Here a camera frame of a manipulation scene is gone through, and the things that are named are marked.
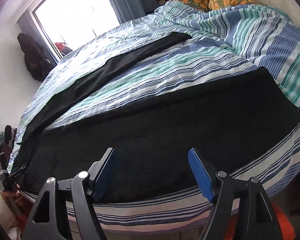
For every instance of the black pants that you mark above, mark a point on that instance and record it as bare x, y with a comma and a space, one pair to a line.
232, 121

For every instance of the dark hanging jacket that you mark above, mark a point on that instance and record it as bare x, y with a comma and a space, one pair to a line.
35, 59

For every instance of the person left hand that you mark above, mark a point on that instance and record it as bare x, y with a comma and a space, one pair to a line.
15, 196

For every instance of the striped blue green bedsheet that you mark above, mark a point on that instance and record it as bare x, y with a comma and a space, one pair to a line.
223, 43

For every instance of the red fuzzy garment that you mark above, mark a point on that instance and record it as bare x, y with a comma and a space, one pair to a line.
286, 227

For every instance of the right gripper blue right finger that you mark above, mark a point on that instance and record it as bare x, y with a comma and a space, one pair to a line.
256, 219

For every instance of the red item at window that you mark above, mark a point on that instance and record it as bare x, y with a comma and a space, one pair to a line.
63, 48

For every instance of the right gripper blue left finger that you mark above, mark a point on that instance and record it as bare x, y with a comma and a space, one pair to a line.
48, 218

